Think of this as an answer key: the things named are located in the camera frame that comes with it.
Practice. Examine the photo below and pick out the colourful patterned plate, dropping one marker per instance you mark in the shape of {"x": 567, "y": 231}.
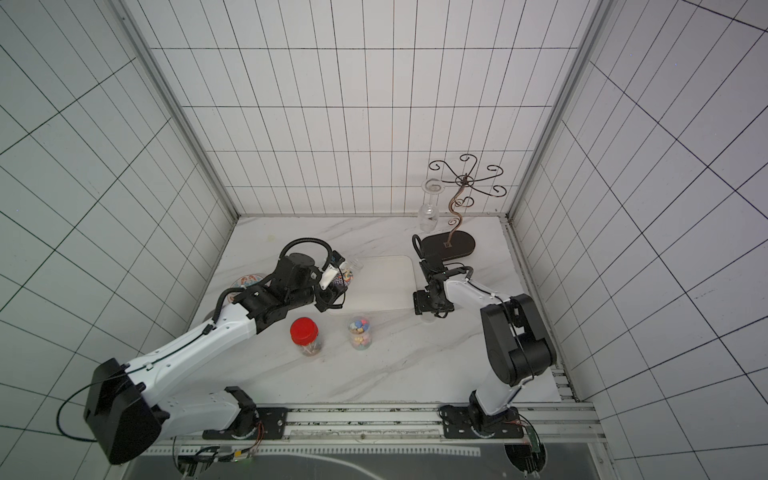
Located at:
{"x": 247, "y": 280}

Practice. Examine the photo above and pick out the open colourful candy jar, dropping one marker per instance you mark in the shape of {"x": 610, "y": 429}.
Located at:
{"x": 359, "y": 330}

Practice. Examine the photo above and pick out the red lid candy jar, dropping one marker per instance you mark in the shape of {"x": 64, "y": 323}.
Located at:
{"x": 304, "y": 333}

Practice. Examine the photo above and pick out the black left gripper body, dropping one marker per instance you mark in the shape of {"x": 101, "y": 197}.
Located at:
{"x": 325, "y": 298}

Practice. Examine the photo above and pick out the copper glass rack dark base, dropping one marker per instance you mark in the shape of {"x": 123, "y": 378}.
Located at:
{"x": 456, "y": 243}

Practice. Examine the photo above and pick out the white cutting board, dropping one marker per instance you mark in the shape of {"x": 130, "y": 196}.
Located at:
{"x": 385, "y": 283}

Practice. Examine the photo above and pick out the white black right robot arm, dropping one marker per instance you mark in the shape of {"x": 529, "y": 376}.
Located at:
{"x": 518, "y": 345}

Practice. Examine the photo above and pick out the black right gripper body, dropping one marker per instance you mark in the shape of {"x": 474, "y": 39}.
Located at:
{"x": 430, "y": 302}

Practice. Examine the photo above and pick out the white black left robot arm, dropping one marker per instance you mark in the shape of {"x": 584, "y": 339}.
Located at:
{"x": 130, "y": 406}

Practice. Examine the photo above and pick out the clear hanging wine glass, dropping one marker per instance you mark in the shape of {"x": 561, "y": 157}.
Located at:
{"x": 428, "y": 214}

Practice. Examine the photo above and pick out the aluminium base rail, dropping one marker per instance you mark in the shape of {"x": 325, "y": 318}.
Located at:
{"x": 396, "y": 428}

